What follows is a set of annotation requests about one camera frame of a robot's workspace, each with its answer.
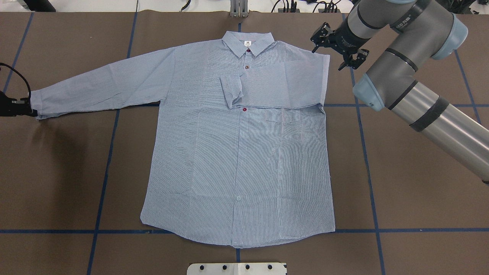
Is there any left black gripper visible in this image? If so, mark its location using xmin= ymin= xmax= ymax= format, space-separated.
xmin=0 ymin=95 xmax=33 ymax=117

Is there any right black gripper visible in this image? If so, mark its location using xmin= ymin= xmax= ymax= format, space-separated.
xmin=311 ymin=22 xmax=369 ymax=71

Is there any light blue striped shirt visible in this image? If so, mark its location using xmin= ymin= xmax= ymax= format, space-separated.
xmin=31 ymin=31 xmax=335 ymax=248

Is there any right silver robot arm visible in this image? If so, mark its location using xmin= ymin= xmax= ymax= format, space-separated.
xmin=311 ymin=0 xmax=489 ymax=183

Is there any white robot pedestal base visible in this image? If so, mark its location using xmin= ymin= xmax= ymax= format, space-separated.
xmin=186 ymin=262 xmax=288 ymax=275

